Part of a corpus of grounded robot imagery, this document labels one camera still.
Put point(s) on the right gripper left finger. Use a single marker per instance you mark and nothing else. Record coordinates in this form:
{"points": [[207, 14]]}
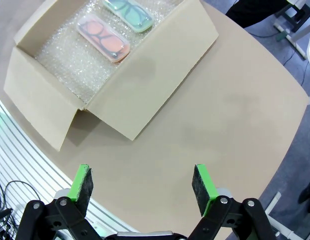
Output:
{"points": [[77, 197]]}

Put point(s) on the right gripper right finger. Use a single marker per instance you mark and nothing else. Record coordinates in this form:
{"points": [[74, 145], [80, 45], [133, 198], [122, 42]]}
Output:
{"points": [[207, 192]]}

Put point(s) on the green translucent glasses case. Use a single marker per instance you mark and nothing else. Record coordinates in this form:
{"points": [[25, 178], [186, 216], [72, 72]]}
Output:
{"points": [[142, 26]]}

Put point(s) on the black-framed glasses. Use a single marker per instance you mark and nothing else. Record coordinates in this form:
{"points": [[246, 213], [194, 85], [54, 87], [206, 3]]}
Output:
{"points": [[102, 37], [131, 11]]}

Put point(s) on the orange translucent glasses case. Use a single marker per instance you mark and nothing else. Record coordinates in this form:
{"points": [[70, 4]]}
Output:
{"points": [[95, 23]]}

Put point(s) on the white slatted base panel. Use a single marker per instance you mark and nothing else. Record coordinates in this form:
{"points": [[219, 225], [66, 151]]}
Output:
{"points": [[32, 160]]}

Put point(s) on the open brown cardboard box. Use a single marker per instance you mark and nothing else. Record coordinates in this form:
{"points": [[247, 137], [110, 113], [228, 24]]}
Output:
{"points": [[150, 82]]}

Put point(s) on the clear bubble wrap sheet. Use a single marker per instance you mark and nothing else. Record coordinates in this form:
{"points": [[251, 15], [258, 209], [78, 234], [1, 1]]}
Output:
{"points": [[77, 67]]}

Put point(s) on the white table leg frame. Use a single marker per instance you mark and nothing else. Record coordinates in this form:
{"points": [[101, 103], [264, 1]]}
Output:
{"points": [[292, 32]]}

